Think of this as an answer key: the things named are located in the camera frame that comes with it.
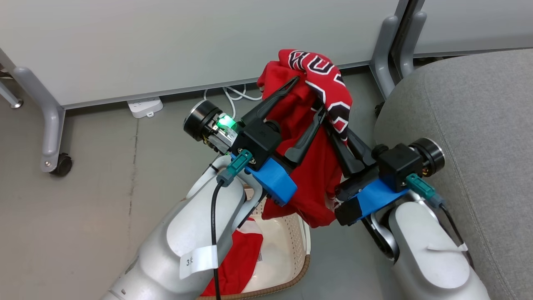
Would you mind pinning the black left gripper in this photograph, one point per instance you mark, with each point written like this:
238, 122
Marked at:
256, 141

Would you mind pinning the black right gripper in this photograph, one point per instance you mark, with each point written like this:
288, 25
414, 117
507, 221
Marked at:
397, 164

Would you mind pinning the red jersey with black-white print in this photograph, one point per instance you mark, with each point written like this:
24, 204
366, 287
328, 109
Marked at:
310, 183

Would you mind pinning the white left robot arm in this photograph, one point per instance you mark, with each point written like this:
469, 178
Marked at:
166, 250

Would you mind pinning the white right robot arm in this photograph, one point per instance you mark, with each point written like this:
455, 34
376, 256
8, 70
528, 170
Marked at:
429, 258

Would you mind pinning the white laundry basket brown rim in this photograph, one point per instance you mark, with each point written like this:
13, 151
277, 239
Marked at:
283, 250

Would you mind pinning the large white partition panel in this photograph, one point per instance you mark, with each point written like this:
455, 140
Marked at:
187, 41

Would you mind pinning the grey fabric sofa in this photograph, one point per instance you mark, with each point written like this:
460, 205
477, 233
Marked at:
479, 125

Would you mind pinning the white power strip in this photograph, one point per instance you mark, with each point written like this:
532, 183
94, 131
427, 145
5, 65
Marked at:
145, 107

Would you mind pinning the plain red garment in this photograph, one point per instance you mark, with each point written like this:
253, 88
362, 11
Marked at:
241, 262

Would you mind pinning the white paper label tag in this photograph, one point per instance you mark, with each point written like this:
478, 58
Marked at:
199, 260

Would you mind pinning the grey partition leg with caster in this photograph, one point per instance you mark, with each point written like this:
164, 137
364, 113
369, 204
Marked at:
50, 125

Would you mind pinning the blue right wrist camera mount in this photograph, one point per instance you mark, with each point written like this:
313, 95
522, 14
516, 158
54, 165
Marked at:
374, 198

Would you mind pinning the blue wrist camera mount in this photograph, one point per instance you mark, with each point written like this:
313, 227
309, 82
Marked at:
270, 179
374, 198

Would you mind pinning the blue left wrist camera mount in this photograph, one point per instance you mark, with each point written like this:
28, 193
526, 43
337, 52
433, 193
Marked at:
270, 179

